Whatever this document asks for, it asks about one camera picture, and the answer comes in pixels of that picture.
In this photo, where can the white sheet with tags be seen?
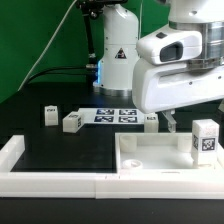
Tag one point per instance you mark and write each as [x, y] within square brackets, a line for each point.
[114, 116]

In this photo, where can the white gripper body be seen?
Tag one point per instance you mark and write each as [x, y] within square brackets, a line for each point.
[171, 86]

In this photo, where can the white U-shaped obstacle fence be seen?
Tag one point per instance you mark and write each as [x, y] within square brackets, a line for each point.
[157, 184]

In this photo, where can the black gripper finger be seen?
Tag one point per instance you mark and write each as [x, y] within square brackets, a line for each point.
[169, 115]

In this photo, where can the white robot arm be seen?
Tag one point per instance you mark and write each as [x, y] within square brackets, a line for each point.
[194, 35]

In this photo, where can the white square tabletop part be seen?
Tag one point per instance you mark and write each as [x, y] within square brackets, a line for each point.
[165, 152]

